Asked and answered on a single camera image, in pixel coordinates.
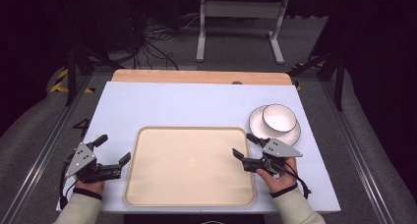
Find person's right hand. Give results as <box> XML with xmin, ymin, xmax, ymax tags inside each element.
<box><xmin>256</xmin><ymin>156</ymin><xmax>299</xmax><ymax>196</ymax></box>

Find person's left hand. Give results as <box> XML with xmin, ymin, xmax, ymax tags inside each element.
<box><xmin>75</xmin><ymin>180</ymin><xmax>106</xmax><ymax>196</ymax></box>

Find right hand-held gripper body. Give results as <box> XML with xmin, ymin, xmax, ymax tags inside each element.
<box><xmin>242</xmin><ymin>137</ymin><xmax>304</xmax><ymax>177</ymax></box>

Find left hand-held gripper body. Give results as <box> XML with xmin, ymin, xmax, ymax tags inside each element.
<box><xmin>64</xmin><ymin>141</ymin><xmax>123</xmax><ymax>185</ymax></box>

